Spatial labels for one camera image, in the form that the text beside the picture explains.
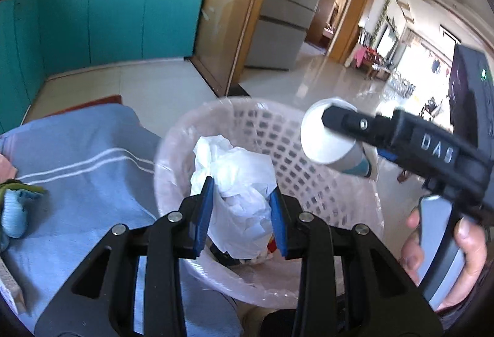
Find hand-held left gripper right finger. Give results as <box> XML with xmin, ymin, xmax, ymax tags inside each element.
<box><xmin>269</xmin><ymin>188</ymin><xmax>444</xmax><ymax>337</ymax></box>

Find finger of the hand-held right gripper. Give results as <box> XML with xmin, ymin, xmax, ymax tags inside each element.
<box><xmin>322</xmin><ymin>106</ymin><xmax>399</xmax><ymax>165</ymax></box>
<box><xmin>376</xmin><ymin>149</ymin><xmax>399</xmax><ymax>168</ymax></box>

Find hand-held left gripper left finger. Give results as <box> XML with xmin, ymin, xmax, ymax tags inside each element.
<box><xmin>35</xmin><ymin>177</ymin><xmax>215</xmax><ymax>337</ymax></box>

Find white plastic bag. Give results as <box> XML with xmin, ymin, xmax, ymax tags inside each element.
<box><xmin>190</xmin><ymin>134</ymin><xmax>275</xmax><ymax>260</ymax></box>

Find white and blue paper cup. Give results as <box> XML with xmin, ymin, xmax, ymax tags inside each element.
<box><xmin>300</xmin><ymin>98</ymin><xmax>372</xmax><ymax>177</ymax></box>

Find white basket with plastic liner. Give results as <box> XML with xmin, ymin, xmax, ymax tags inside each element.
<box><xmin>153</xmin><ymin>96</ymin><xmax>384</xmax><ymax>309</ymax></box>

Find pink plastic bag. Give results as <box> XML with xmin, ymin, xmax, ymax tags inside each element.
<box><xmin>0</xmin><ymin>154</ymin><xmax>18</xmax><ymax>183</ymax></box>

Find person's right hand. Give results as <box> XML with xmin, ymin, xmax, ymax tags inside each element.
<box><xmin>400</xmin><ymin>206</ymin><xmax>489</xmax><ymax>312</ymax></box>

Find flat television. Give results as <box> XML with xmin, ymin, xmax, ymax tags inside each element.
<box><xmin>376</xmin><ymin>24</ymin><xmax>400</xmax><ymax>56</ymax></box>

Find blue striped seat cushion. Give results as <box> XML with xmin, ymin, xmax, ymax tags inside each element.
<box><xmin>0</xmin><ymin>103</ymin><xmax>242</xmax><ymax>337</ymax></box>

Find grey refrigerator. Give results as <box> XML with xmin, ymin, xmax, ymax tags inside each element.
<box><xmin>245</xmin><ymin>0</ymin><xmax>340</xmax><ymax>71</ymax></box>

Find carved wooden chair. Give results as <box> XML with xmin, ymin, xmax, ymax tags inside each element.
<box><xmin>46</xmin><ymin>94</ymin><xmax>124</xmax><ymax>118</ymax></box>

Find wooden framed glass door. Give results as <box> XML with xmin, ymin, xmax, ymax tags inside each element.
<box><xmin>189</xmin><ymin>0</ymin><xmax>286</xmax><ymax>96</ymax></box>

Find green leaf wrapper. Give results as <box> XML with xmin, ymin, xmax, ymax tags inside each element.
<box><xmin>0</xmin><ymin>181</ymin><xmax>48</xmax><ymax>199</ymax></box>

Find blue face mask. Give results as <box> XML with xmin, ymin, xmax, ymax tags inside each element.
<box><xmin>0</xmin><ymin>188</ymin><xmax>41</xmax><ymax>253</ymax></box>

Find white toothpaste box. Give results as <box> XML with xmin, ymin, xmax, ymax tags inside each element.
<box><xmin>0</xmin><ymin>256</ymin><xmax>27</xmax><ymax>316</ymax></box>

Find teal lower cabinets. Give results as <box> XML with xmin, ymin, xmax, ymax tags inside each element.
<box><xmin>0</xmin><ymin>0</ymin><xmax>209</xmax><ymax>133</ymax></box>

